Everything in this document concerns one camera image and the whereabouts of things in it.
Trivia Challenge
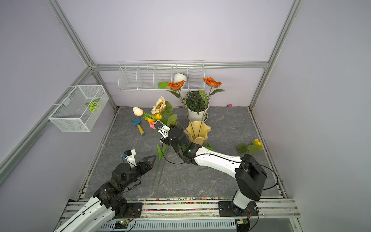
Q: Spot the yellow fluted vase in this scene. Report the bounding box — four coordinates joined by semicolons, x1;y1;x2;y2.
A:
184;121;212;146

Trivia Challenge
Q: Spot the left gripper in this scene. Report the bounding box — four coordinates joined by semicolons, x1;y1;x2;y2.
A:
121;155;157;190

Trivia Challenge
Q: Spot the yellow gerbera right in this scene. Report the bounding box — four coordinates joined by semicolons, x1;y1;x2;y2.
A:
237;139;263;155

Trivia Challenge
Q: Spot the green toy shovel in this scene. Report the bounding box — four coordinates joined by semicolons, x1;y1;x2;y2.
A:
158;82;170;90

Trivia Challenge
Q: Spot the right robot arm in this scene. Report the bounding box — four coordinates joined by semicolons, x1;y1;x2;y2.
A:
156;122;267;217

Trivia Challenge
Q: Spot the small white wire basket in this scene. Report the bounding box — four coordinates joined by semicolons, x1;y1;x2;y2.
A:
48;85;109;132

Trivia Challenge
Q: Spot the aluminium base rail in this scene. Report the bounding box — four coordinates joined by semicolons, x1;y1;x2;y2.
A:
56;197;305;232

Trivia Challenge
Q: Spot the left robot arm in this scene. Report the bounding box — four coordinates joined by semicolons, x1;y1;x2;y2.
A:
56;155;157;232

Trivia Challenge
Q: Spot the long white wire basket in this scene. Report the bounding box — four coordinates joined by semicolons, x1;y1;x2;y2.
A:
117;60;205;92

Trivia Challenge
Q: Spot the orange gerbera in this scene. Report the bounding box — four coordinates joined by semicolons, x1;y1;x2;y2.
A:
168;81;196;139
197;77;224;122

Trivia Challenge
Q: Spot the potted green plant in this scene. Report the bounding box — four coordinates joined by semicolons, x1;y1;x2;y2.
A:
183;91;209;121

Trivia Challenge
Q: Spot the cream gerbera flower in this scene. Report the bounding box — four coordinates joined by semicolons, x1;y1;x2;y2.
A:
151;97;185;130

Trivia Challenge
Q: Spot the blue toy rake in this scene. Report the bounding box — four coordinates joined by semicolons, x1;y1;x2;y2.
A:
130;116;145;136

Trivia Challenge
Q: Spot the white tulip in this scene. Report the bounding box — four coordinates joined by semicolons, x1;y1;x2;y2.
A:
151;144;169;188

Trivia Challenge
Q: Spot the pink tulip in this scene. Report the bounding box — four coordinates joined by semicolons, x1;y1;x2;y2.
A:
133;107;157;121
150;122;157;130

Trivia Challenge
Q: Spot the aluminium frame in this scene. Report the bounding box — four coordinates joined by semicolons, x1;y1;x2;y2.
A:
1;1;302;184

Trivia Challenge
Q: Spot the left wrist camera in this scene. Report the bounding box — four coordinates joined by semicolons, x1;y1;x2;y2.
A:
122;149;136;168

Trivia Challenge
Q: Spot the white empty pot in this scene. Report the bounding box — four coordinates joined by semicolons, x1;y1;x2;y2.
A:
173;73;187;83

